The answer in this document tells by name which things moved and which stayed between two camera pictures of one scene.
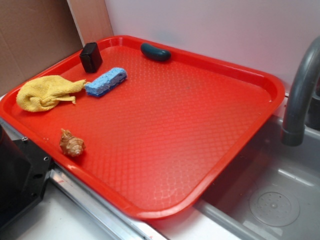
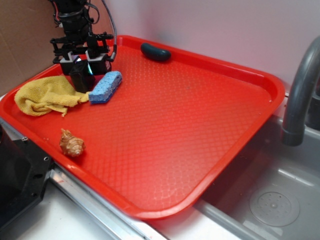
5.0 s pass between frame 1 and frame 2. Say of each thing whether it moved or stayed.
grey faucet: stayed
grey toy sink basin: stayed
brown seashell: stayed
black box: moved
